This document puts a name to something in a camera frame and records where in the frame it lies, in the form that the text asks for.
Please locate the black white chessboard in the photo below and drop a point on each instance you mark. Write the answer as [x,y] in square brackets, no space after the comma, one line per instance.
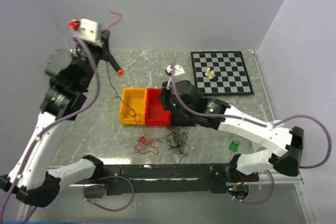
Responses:
[229,67]

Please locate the yellow plastic bin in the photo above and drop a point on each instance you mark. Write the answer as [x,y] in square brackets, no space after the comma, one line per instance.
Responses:
[132,108]

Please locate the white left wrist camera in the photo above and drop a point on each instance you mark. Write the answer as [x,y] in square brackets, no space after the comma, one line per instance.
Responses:
[88,30]

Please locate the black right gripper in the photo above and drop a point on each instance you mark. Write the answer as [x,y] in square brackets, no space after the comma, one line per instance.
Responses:
[165,94]

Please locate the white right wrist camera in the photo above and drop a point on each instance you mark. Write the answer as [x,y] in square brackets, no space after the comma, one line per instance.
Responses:
[176,69]

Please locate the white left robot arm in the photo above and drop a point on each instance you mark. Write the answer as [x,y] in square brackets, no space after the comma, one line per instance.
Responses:
[70,73]

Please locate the white stand device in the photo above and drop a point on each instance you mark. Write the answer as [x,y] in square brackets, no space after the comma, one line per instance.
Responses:
[273,123]

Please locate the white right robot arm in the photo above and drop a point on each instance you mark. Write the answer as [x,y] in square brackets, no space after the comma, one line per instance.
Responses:
[282,147]

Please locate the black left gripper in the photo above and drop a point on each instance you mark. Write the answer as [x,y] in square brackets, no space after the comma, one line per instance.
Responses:
[104,50]

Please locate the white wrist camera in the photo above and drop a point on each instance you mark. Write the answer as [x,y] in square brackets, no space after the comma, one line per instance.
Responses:
[88,30]
[176,69]

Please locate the black plastic bin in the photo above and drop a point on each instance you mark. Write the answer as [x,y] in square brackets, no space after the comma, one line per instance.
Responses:
[180,120]

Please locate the white chess piece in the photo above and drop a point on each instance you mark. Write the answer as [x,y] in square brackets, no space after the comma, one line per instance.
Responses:
[207,73]
[211,74]

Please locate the red plastic bin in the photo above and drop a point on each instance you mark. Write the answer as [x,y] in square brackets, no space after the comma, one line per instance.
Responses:
[155,115]

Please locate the black marker orange cap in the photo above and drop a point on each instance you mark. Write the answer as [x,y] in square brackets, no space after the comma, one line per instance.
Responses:
[114,64]

